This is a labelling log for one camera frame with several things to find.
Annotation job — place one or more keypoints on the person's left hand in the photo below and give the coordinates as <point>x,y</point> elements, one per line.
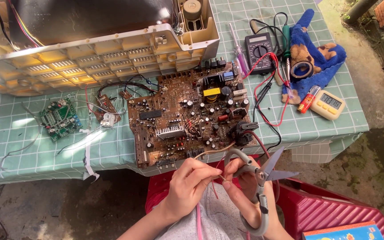
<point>182,193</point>

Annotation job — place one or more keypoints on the person's right hand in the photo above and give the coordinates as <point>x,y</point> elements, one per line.
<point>245,200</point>

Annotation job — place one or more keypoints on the person's grey shorts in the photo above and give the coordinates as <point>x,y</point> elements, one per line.
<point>218,220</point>

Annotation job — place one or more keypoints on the red plastic chair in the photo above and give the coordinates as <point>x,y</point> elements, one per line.
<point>318,206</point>

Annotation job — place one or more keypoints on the large brown circuit board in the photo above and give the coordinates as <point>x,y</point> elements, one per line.
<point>178,116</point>

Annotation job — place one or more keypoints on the white plastic connector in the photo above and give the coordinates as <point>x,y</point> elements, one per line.
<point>108,120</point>

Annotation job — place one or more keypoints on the colourful cardboard box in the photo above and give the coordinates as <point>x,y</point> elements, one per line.
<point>343,233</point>

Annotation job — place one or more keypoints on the black multimeter lead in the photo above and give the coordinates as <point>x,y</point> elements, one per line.
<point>263,93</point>

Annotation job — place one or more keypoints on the red multimeter lead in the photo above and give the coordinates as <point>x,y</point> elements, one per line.
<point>255,91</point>

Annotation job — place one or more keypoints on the tiny brown circuit board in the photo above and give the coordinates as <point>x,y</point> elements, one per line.
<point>125,94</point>

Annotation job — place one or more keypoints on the red lighter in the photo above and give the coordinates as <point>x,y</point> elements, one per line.
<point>307,100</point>

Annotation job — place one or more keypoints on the small brown circuit board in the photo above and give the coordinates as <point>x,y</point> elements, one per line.
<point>103,105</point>

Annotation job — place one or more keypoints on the yellow digital timer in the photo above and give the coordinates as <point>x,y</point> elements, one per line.
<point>328,104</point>

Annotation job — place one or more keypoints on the black tape roll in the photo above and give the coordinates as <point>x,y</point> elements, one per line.
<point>292,71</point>

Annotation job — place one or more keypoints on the green circuit board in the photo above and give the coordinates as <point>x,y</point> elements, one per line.
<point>60,120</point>

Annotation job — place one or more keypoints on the black digital multimeter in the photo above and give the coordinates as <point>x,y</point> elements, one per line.
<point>259,53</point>

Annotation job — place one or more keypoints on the blue plush toy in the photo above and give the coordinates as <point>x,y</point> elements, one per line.
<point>328,61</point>

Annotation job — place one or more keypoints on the beige television housing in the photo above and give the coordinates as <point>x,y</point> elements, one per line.
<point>88,50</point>

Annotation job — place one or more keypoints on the round beige speaker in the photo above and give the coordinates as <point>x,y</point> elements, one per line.
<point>192,11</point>

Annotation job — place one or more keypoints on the green checked tablecloth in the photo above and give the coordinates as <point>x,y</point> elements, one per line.
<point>5,133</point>

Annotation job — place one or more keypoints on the grey pipe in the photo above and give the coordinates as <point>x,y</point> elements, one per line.
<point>358,10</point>

